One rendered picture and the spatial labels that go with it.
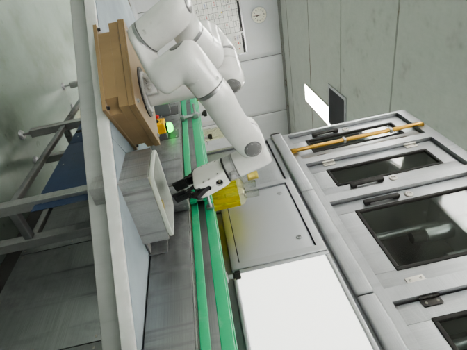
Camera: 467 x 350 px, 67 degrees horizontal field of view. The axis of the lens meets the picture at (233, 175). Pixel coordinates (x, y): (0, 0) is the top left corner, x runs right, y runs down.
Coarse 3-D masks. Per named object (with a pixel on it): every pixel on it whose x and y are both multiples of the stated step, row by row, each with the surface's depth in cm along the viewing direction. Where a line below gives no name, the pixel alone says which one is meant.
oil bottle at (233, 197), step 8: (216, 192) 134; (224, 192) 133; (232, 192) 132; (240, 192) 132; (216, 200) 131; (224, 200) 131; (232, 200) 132; (240, 200) 132; (216, 208) 133; (224, 208) 133
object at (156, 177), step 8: (152, 152) 102; (152, 160) 98; (152, 168) 94; (160, 168) 108; (152, 176) 92; (160, 176) 110; (152, 184) 92; (160, 184) 111; (160, 192) 113; (168, 192) 113; (160, 200) 95; (168, 200) 115; (160, 208) 96; (168, 208) 114; (168, 216) 110; (168, 224) 100; (168, 232) 101
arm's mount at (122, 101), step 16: (96, 32) 99; (112, 32) 99; (96, 48) 97; (112, 48) 97; (128, 48) 98; (112, 64) 96; (128, 64) 95; (112, 80) 94; (128, 80) 94; (112, 96) 93; (128, 96) 92; (112, 112) 94; (128, 112) 95; (144, 112) 101; (128, 128) 103; (144, 128) 105
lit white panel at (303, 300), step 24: (288, 264) 118; (312, 264) 117; (240, 288) 113; (264, 288) 112; (288, 288) 110; (312, 288) 109; (336, 288) 107; (264, 312) 105; (288, 312) 103; (312, 312) 102; (336, 312) 101; (264, 336) 98; (288, 336) 97; (312, 336) 96; (336, 336) 95; (360, 336) 94
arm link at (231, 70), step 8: (224, 48) 110; (224, 56) 108; (232, 56) 108; (224, 64) 106; (232, 64) 106; (240, 64) 110; (224, 72) 105; (232, 72) 105; (240, 72) 107; (232, 80) 105; (240, 80) 107; (232, 88) 108; (240, 88) 109
